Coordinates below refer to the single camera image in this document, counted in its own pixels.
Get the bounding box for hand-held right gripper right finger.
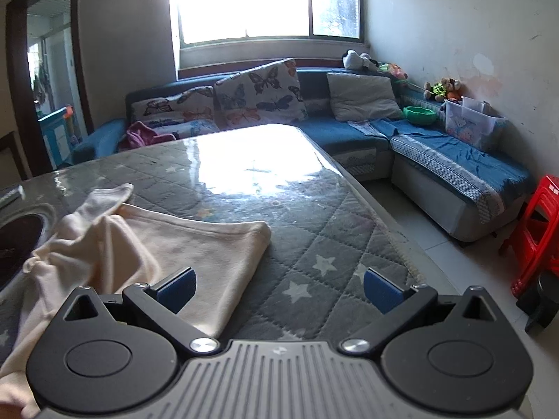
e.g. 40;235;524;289
341;267;496;355

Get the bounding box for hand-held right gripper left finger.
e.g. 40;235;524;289
61;266;221;355

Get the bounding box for cream garment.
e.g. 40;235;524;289
0;183;272;419

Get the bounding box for blue patterned sofa cover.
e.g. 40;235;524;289
349;118;536;228

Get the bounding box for pink garment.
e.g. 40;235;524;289
118;121;177;151

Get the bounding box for round black induction cooktop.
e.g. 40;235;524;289
0;212;55;291

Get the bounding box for black stool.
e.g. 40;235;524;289
515;273;559;337

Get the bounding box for red plastic stool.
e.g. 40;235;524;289
500;175;559;300

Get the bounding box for light butterfly print cushion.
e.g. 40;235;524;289
144;118;220;139

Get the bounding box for blue corner sofa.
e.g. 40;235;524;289
70;65;538;243

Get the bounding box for green bowl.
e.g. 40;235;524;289
402;105;437;125

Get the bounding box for long butterfly print pillow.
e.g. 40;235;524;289
131;86;217;128

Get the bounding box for clear plastic storage box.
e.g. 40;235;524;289
443;96;507;150

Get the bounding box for flat grey remote control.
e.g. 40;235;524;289
0;185;24;208

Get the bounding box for grey pillow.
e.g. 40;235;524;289
327;72;405;122

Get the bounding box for blue toy cabinet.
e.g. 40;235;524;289
37;105;86;162

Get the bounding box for wooden cabinet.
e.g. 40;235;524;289
0;133;32;184

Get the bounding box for brown bear plush toy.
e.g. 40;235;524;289
423;78;464;103

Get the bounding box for large butterfly print pillow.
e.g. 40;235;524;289
214;58;308;131

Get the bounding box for green and orange plush toy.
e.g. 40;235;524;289
378;62;409;81

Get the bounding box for panda plush toy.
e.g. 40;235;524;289
342;50;373;71

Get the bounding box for window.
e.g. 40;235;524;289
168;0;363;46

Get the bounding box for dark wooden door frame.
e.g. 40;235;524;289
6;0;94;179

